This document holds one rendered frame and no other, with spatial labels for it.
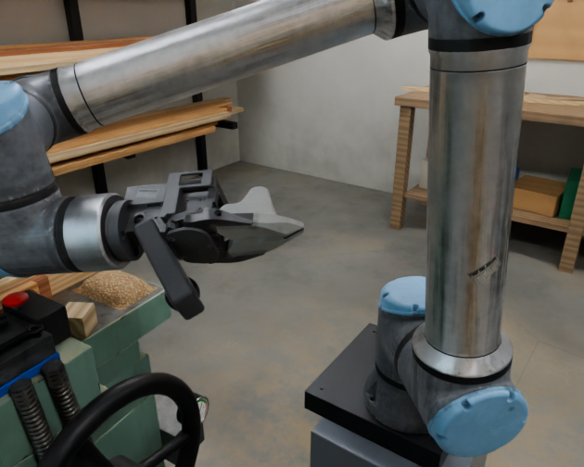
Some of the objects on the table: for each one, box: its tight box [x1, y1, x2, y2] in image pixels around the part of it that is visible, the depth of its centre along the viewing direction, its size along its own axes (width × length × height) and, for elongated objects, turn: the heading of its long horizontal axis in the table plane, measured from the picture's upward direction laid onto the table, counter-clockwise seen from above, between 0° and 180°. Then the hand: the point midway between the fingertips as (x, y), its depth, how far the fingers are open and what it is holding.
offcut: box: [66, 302, 97, 338], centre depth 79 cm, size 4×4×4 cm
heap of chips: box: [72, 271, 159, 311], centre depth 90 cm, size 8×12×3 cm
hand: (292, 233), depth 55 cm, fingers closed
